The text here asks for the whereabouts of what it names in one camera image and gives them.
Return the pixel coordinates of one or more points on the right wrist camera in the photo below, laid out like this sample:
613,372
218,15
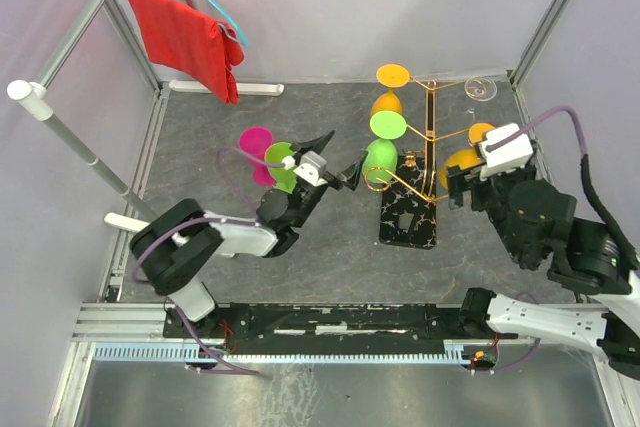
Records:
513,155

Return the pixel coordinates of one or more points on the orange plastic goblet front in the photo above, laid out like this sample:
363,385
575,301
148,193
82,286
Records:
392,77

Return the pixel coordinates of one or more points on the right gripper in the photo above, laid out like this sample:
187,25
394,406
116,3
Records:
459,179

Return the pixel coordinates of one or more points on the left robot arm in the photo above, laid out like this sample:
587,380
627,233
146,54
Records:
171,250

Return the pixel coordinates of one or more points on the white stand foot front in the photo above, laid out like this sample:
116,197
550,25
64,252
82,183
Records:
125,223

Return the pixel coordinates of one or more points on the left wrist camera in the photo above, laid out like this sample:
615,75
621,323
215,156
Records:
311,168

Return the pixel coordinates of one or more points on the gold wire wine glass rack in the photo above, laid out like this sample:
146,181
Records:
408,203

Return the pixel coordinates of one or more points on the orange plastic goblet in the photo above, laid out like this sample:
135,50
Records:
392,77
468,157

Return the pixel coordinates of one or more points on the white cable duct strip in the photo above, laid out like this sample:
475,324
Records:
190,352

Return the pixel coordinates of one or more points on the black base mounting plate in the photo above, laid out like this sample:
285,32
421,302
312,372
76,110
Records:
265,328

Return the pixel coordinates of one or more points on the pink plastic goblet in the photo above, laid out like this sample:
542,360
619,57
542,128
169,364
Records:
255,141

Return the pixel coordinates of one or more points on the red cloth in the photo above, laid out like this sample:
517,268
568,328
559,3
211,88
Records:
184,39

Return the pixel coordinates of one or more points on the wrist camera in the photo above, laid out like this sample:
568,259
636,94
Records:
311,168
513,155

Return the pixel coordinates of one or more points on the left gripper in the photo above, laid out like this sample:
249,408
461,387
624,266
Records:
351,175

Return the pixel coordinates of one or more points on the green plastic goblet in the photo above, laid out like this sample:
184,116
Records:
285,180
382,156

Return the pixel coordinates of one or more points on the grey clothes stand pole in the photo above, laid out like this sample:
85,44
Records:
30,95

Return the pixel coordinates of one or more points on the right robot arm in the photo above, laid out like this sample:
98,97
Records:
535,223

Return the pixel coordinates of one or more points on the clear champagne flute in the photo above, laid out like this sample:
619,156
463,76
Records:
480,89

